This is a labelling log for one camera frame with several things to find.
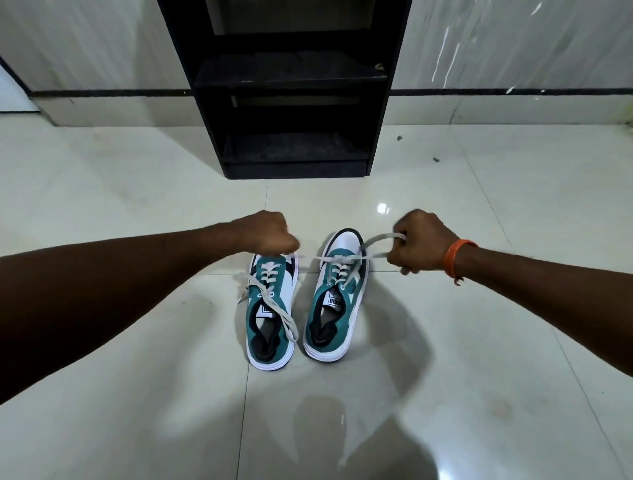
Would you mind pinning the black shelf unit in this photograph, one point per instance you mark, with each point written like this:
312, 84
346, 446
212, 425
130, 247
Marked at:
292, 74

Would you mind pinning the white shoelace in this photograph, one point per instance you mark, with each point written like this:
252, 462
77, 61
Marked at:
377, 241
290, 324

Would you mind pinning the person's right fingers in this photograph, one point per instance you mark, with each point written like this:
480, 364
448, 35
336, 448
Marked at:
401, 257

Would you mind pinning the teal and white sneaker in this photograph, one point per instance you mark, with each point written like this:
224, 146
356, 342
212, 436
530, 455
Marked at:
264, 341
329, 326

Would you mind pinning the person's right hand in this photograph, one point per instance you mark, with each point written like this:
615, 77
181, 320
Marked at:
425, 242

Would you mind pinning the orange wristband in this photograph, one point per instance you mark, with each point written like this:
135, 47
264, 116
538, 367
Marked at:
452, 254

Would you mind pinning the person's left forearm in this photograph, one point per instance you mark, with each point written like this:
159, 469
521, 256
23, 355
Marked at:
113, 296

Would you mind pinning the person's right forearm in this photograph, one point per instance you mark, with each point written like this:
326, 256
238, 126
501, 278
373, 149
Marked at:
544, 291

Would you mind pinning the person's left fingers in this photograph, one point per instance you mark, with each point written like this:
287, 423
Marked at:
284, 246

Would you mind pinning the person's left hand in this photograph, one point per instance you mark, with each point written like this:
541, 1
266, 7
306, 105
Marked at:
264, 230

